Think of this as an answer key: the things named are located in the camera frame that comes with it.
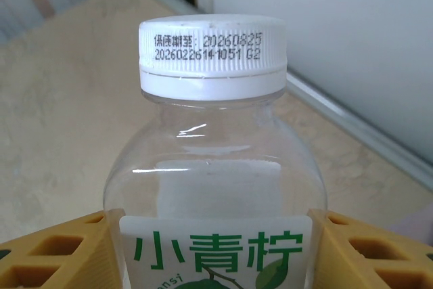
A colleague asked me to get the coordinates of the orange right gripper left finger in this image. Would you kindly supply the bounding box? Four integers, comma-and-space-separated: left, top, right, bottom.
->
0, 209, 131, 289

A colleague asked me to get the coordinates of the lime drink bottle white label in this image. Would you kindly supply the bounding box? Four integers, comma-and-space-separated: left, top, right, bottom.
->
103, 14, 329, 289

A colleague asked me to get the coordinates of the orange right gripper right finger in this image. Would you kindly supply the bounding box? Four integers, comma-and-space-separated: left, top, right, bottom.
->
306, 209, 433, 289

